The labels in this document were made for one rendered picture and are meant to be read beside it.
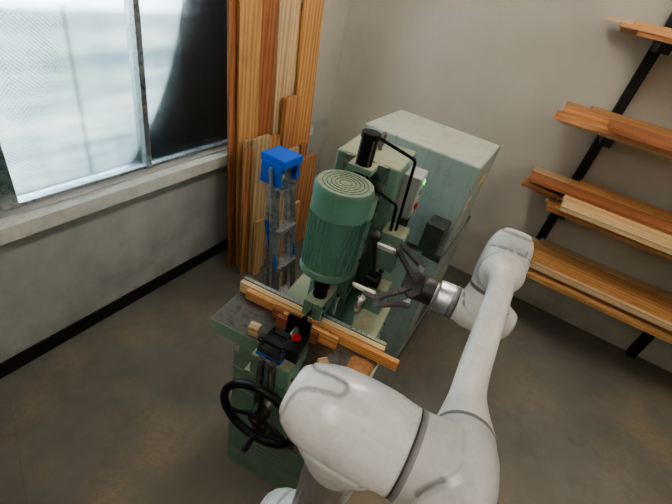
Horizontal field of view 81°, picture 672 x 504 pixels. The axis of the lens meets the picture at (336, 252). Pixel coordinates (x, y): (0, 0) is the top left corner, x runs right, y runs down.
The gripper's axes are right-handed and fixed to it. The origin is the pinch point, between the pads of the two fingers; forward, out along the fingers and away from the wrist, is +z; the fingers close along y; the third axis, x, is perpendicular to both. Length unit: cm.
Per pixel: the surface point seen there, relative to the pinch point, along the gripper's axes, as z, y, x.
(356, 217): 7.1, 9.0, 7.6
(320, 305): 11.5, -12.7, -22.9
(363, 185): 9.5, 18.9, 7.7
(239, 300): 44, -22, -37
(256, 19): 123, 120, -49
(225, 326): 40, -33, -29
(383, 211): 4.6, 23.1, -12.7
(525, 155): -48, 172, -153
